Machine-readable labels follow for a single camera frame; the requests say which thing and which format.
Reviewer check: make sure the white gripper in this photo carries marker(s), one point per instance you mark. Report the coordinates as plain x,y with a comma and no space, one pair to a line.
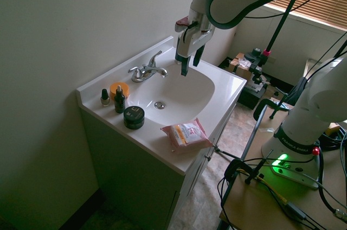
191,40

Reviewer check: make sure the chrome sink drain stopper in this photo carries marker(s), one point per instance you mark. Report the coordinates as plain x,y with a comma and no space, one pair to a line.
160,105

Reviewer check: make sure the pink wet wipes pack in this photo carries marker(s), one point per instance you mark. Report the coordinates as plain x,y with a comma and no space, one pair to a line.
186,135

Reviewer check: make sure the black camera stand pole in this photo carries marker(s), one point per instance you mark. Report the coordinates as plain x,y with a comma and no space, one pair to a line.
282,24

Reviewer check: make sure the red emergency stop button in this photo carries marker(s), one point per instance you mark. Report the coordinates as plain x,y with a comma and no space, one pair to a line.
315,151

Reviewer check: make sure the white sink vanity cabinet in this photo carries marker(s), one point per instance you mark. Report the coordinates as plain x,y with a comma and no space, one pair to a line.
162,97

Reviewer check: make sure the dark green round jar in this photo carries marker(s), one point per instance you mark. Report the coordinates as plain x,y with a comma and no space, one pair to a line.
134,117

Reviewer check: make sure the cardboard box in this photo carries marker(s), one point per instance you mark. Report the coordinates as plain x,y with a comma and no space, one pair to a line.
240,66

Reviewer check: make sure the wrist camera with red mount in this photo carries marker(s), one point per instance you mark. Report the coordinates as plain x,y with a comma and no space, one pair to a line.
182,24

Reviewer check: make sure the orange round jar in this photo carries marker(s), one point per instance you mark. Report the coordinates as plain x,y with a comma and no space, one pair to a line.
120,89

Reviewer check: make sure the dark dropper bottle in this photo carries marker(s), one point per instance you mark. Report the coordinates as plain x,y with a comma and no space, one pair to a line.
119,100

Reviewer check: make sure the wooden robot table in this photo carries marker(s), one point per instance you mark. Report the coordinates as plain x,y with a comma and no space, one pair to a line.
282,203

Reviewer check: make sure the wooden window blinds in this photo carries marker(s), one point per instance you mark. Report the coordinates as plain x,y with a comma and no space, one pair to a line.
314,2

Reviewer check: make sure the black equipment case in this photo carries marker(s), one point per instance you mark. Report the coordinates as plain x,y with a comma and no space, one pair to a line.
253,93

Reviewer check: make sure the nail polish bottle black cap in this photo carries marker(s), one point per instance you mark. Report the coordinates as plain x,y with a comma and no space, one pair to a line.
104,98

